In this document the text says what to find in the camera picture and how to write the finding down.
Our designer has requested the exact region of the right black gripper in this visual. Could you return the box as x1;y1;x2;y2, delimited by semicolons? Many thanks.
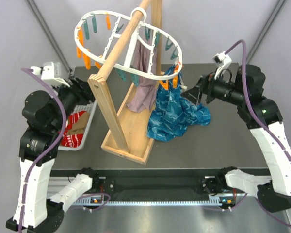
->
180;67;245;106

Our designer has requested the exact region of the brown sock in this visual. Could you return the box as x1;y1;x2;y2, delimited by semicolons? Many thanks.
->
67;112;90;135

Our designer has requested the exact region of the white oval clip hanger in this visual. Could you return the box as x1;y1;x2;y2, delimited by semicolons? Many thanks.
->
74;7;183;90

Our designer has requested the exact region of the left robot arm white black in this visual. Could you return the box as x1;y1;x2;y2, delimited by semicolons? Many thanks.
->
6;76;100;233

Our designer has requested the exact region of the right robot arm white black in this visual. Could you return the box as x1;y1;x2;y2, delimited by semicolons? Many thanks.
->
181;65;291;213

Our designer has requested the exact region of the mauve cloth on hanger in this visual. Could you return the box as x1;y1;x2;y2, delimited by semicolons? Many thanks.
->
127;41;157;113

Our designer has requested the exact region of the white perforated plastic basket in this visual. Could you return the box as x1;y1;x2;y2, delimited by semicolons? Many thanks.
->
58;101;97;151

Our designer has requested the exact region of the blue patterned cloth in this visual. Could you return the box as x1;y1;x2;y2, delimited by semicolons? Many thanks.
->
147;73;211;142

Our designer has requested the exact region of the red santa christmas sock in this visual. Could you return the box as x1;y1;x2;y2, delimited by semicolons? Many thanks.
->
61;111;86;148

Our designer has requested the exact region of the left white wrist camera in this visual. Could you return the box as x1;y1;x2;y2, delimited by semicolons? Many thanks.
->
30;62;70;87

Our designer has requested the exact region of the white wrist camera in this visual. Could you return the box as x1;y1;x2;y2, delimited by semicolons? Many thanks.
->
212;51;232;80
30;62;70;87

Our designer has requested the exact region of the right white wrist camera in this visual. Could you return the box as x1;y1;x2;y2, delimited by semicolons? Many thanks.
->
212;51;232;80

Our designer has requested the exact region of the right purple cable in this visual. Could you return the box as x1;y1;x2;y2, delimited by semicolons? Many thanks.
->
224;40;291;228

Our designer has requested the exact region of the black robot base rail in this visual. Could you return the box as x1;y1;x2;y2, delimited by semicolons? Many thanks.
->
48;167;270;202

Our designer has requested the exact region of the grey slotted cable duct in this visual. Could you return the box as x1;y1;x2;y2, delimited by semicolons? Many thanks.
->
72;196;224;207

